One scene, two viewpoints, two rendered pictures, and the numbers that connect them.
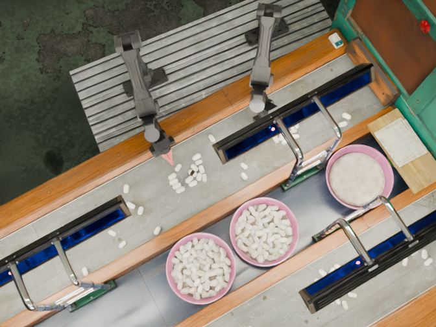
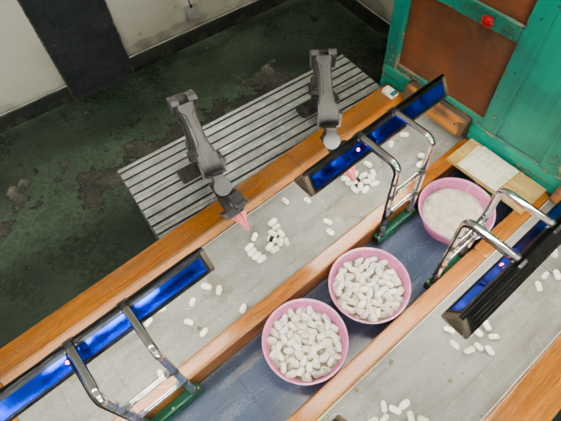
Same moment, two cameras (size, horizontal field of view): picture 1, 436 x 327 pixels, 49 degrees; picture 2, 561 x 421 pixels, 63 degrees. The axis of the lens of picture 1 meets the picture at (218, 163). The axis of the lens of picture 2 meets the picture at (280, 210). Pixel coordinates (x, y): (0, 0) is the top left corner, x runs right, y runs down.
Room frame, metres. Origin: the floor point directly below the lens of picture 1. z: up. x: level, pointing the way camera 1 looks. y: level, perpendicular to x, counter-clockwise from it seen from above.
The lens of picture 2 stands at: (-0.28, 0.24, 2.18)
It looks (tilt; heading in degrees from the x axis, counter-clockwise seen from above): 58 degrees down; 348
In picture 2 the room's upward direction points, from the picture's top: 5 degrees counter-clockwise
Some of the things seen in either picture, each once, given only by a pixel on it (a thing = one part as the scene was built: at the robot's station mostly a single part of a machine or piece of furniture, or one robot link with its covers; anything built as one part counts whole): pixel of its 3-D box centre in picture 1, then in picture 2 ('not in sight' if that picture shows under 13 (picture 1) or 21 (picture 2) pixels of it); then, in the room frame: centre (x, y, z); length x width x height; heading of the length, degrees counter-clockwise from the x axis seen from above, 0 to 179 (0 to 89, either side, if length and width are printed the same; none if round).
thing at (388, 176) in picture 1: (356, 179); (452, 214); (0.41, -0.55, 0.72); 0.27 x 0.27 x 0.10
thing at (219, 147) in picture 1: (295, 109); (376, 129); (0.60, -0.29, 1.08); 0.62 x 0.08 x 0.07; 113
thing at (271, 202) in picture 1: (263, 232); (367, 289); (0.23, -0.15, 0.72); 0.27 x 0.27 x 0.10
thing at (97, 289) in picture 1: (66, 275); (139, 371); (0.14, 0.58, 0.90); 0.20 x 0.19 x 0.45; 113
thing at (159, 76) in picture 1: (144, 78); (199, 161); (0.96, 0.28, 0.71); 0.20 x 0.07 x 0.08; 108
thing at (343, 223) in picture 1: (359, 238); (484, 258); (0.15, -0.47, 0.90); 0.20 x 0.19 x 0.45; 113
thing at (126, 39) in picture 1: (135, 59); (189, 129); (0.95, 0.28, 0.92); 0.07 x 0.06 x 0.33; 99
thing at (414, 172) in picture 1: (405, 150); (494, 174); (0.49, -0.75, 0.77); 0.33 x 0.15 x 0.01; 23
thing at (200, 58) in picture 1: (229, 106); (295, 174); (0.82, -0.08, 0.65); 1.20 x 0.90 x 0.04; 108
